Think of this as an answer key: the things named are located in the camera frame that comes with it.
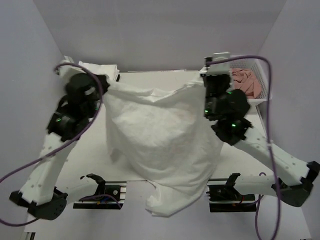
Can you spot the white folded t-shirt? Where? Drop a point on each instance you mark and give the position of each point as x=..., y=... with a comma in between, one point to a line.
x=110, y=70

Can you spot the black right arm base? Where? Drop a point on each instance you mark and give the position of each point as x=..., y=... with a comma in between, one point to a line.
x=221, y=201

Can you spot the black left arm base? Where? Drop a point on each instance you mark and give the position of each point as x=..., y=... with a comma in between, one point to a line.
x=112, y=197

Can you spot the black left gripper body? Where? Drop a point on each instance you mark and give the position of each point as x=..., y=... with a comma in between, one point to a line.
x=95, y=100

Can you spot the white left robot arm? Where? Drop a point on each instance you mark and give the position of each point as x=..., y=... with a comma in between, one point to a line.
x=40, y=195

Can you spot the white printed t-shirt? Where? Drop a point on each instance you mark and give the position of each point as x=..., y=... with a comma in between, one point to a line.
x=166, y=138

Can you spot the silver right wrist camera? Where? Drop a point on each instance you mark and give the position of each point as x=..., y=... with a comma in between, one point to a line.
x=218, y=68

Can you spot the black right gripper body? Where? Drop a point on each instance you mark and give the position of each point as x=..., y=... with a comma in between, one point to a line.
x=215, y=87

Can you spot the white plastic basket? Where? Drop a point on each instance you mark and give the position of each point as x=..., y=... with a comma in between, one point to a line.
x=256, y=65

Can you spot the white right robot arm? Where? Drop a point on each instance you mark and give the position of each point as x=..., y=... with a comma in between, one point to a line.
x=292, y=180

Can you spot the pink t-shirt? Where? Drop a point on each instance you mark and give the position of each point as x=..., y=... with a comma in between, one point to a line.
x=246, y=81

